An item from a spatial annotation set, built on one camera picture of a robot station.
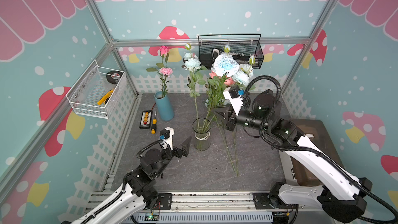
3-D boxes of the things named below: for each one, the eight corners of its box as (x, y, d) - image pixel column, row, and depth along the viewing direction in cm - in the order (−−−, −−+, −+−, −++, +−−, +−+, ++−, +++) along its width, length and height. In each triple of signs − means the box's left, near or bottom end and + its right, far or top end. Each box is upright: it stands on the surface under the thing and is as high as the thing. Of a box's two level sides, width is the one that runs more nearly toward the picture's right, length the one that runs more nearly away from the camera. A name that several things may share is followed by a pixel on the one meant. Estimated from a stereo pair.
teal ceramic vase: (160, 120, 106) (152, 101, 90) (162, 111, 111) (155, 91, 95) (173, 120, 106) (167, 101, 90) (174, 111, 111) (169, 90, 95)
